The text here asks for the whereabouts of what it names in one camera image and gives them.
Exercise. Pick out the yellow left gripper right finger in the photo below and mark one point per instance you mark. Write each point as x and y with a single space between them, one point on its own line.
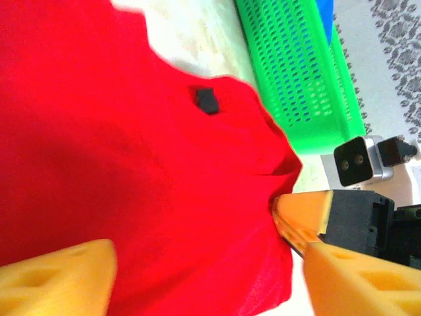
361 289

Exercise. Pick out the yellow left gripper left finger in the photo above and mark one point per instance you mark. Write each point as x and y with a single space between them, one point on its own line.
49 286

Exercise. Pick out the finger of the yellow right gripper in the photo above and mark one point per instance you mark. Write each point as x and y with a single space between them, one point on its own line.
302 207

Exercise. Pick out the red printed t-shirt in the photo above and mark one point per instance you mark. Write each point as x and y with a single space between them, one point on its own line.
98 131

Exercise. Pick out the green plastic basket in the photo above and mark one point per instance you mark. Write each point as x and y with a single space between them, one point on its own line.
289 66

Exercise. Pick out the blue garment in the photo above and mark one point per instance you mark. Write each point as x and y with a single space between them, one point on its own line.
325 16

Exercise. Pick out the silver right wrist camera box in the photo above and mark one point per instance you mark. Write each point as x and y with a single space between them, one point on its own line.
352 161

